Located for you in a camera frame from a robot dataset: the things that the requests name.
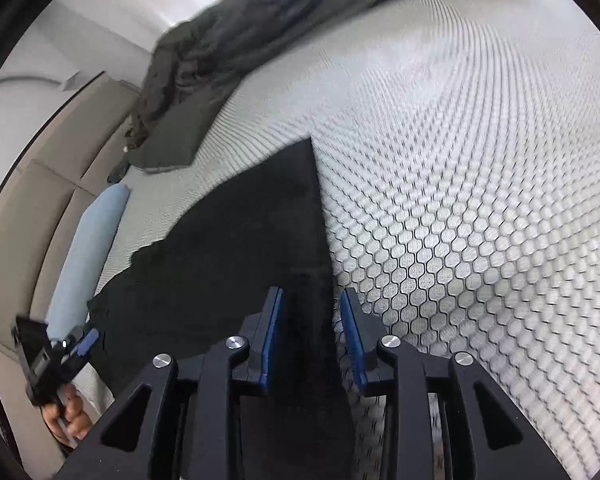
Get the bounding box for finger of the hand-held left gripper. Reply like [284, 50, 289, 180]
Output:
[76, 328, 101, 359]

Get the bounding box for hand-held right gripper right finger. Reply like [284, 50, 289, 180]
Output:
[339, 287, 551, 480]

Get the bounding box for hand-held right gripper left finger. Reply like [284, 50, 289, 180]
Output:
[55, 287, 286, 480]

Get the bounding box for black pants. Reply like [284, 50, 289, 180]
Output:
[86, 137, 356, 480]

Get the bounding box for person's left hand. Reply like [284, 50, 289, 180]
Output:
[42, 384, 94, 444]

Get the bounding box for light blue bolster pillow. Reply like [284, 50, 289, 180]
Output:
[45, 183, 132, 345]

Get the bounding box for beige padded headboard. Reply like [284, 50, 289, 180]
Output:
[0, 72, 142, 461]

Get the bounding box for white hexagon-patterned mattress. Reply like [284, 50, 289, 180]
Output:
[87, 0, 600, 480]

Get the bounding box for dark grey pillow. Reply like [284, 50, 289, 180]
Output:
[129, 82, 242, 176]

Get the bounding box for dark grey duvet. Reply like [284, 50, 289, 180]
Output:
[140, 0, 487, 128]

